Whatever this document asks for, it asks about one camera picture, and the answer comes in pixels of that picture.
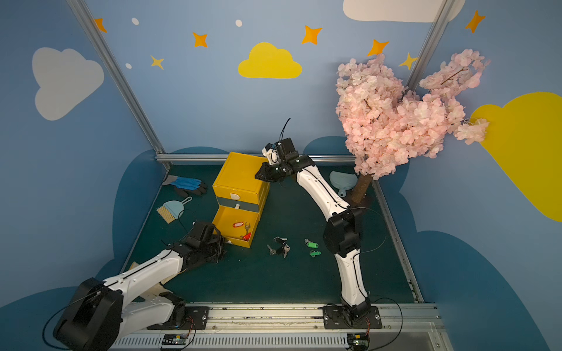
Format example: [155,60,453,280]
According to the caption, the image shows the yellow bottom drawer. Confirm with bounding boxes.
[212,206,261,248]

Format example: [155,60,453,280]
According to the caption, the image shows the dark teal drawer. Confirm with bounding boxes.
[217,197,263,213]

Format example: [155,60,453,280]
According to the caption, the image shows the yellow drawer cabinet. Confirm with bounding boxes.
[212,152,270,214]

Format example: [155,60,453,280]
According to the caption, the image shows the black key bunch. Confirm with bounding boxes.
[267,237,291,258]

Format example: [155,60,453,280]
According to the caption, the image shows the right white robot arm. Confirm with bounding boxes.
[256,152,371,324]

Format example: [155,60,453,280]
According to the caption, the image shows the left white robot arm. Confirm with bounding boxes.
[53,222,226,350]

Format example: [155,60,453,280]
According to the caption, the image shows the small blue hand brush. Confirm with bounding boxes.
[157,197,193,224]

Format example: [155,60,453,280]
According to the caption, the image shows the light blue dustpan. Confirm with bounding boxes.
[329,171,358,197]

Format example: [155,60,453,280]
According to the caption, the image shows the blue black work glove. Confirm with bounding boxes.
[162,175,208,197]

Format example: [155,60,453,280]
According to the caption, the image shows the pink cherry blossom tree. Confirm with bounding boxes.
[336,49,489,204]

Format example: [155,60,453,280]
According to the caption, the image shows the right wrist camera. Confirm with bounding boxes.
[262,138,299,165]

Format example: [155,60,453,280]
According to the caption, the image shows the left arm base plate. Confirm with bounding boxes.
[146,307,210,331]

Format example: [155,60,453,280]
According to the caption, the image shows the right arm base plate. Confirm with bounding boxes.
[321,304,383,330]

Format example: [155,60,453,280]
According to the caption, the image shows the aluminium rail base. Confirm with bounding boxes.
[99,299,453,350]

